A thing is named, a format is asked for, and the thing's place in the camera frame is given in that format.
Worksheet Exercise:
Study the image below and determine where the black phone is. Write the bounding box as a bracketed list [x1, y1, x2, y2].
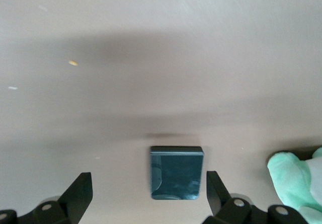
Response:
[149, 145, 205, 201]

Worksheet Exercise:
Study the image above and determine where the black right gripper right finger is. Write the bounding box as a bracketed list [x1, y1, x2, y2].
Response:
[202, 170, 310, 224]

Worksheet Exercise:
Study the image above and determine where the brown table cloth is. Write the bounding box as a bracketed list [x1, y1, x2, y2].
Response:
[0, 0, 322, 224]

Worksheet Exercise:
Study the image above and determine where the green plush dinosaur toy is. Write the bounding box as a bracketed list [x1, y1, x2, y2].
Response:
[267, 146, 322, 224]

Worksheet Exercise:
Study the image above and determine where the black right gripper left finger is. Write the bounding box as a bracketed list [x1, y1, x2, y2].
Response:
[0, 172, 94, 224]

